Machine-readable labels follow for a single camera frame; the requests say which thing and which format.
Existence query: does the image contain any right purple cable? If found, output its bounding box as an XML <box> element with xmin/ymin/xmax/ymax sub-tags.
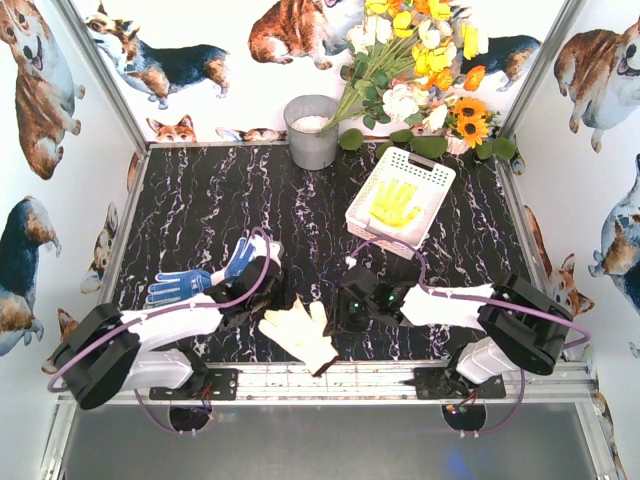
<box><xmin>347</xmin><ymin>236</ymin><xmax>594</xmax><ymax>434</ymax></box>

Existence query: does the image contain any blue dotted glove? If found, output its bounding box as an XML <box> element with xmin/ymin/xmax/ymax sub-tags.
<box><xmin>145</xmin><ymin>269</ymin><xmax>212</xmax><ymax>307</ymax></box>
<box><xmin>211</xmin><ymin>235</ymin><xmax>284</xmax><ymax>285</ymax></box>

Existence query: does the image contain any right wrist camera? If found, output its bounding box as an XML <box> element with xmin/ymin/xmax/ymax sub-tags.
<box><xmin>345</xmin><ymin>255</ymin><xmax>361</xmax><ymax>270</ymax></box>

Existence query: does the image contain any yellow coated work glove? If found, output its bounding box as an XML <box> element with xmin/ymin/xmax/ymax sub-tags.
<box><xmin>369</xmin><ymin>179</ymin><xmax>423</xmax><ymax>229</ymax></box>

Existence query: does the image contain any white plastic storage basket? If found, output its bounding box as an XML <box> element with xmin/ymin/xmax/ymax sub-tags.
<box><xmin>345</xmin><ymin>147</ymin><xmax>456</xmax><ymax>259</ymax></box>

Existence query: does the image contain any cream knit glove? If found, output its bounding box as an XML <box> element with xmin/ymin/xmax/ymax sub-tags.
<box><xmin>258</xmin><ymin>297</ymin><xmax>339</xmax><ymax>377</ymax></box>

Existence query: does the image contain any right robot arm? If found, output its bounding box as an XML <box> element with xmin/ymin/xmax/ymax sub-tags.
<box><xmin>325</xmin><ymin>265</ymin><xmax>573</xmax><ymax>385</ymax></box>

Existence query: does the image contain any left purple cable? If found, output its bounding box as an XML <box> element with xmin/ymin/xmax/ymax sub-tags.
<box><xmin>47</xmin><ymin>227</ymin><xmax>274</xmax><ymax>435</ymax></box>

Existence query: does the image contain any grey metal bucket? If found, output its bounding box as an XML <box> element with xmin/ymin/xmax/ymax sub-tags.
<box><xmin>283</xmin><ymin>95</ymin><xmax>339</xmax><ymax>171</ymax></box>

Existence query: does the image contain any purple cable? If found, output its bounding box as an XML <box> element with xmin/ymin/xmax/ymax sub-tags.
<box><xmin>47</xmin><ymin>227</ymin><xmax>274</xmax><ymax>435</ymax></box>
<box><xmin>347</xmin><ymin>236</ymin><xmax>594</xmax><ymax>434</ymax></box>

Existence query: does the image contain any artificial flower bouquet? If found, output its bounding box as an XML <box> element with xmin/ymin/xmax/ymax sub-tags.
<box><xmin>325</xmin><ymin>1</ymin><xmax>489</xmax><ymax>132</ymax></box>

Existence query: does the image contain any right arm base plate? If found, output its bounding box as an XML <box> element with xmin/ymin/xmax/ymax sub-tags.
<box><xmin>401</xmin><ymin>367</ymin><xmax>506</xmax><ymax>400</ymax></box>

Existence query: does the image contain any sunflower pot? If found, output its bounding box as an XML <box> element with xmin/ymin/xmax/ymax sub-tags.
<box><xmin>443</xmin><ymin>97</ymin><xmax>501</xmax><ymax>155</ymax></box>

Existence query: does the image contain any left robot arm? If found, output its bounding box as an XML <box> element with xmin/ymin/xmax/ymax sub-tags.
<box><xmin>48</xmin><ymin>256</ymin><xmax>294</xmax><ymax>410</ymax></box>

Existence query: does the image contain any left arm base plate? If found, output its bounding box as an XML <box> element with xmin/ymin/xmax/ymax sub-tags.
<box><xmin>149</xmin><ymin>368</ymin><xmax>239</xmax><ymax>401</ymax></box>

